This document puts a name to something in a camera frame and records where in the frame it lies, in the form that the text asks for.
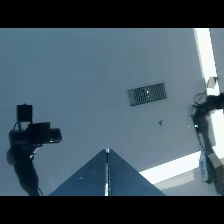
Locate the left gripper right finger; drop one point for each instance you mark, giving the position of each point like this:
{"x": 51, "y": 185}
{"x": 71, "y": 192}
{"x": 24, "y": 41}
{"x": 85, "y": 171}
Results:
{"x": 126, "y": 181}

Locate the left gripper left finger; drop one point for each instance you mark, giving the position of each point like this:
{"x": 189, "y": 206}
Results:
{"x": 90, "y": 180}

